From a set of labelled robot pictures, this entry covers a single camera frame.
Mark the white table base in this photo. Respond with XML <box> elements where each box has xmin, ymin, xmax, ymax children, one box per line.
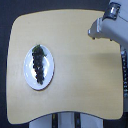
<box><xmin>29</xmin><ymin>112</ymin><xmax>103</xmax><ymax>128</ymax></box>

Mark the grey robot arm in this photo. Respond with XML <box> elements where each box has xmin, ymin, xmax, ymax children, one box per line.
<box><xmin>88</xmin><ymin>0</ymin><xmax>128</xmax><ymax>49</ymax></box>

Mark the black cable at right edge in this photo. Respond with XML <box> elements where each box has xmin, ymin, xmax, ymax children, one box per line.
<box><xmin>121</xmin><ymin>46</ymin><xmax>128</xmax><ymax>101</ymax></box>

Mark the dark purple grape bunch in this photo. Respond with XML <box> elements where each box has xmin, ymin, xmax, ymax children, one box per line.
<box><xmin>32</xmin><ymin>45</ymin><xmax>45</xmax><ymax>84</ymax></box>

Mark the white round plate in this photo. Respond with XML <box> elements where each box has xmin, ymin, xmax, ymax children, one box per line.
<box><xmin>24</xmin><ymin>44</ymin><xmax>55</xmax><ymax>90</ymax></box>

